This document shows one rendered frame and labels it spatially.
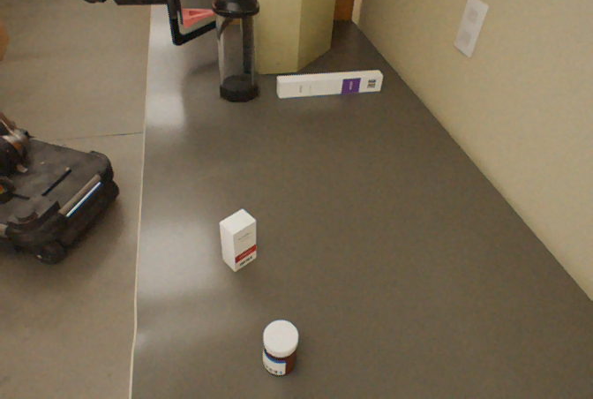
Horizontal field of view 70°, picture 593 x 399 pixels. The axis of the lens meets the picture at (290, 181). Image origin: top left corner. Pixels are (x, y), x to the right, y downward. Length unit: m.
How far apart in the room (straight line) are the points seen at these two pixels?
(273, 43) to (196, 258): 0.67
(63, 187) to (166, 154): 1.16
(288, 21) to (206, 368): 0.86
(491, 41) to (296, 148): 0.46
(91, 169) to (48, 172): 0.17
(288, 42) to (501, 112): 0.56
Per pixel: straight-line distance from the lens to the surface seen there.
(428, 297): 0.72
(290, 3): 1.17
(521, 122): 0.94
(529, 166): 0.94
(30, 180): 2.13
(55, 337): 1.88
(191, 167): 0.90
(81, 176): 2.09
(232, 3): 1.01
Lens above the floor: 1.50
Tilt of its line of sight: 41 degrees down
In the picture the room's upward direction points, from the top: 4 degrees clockwise
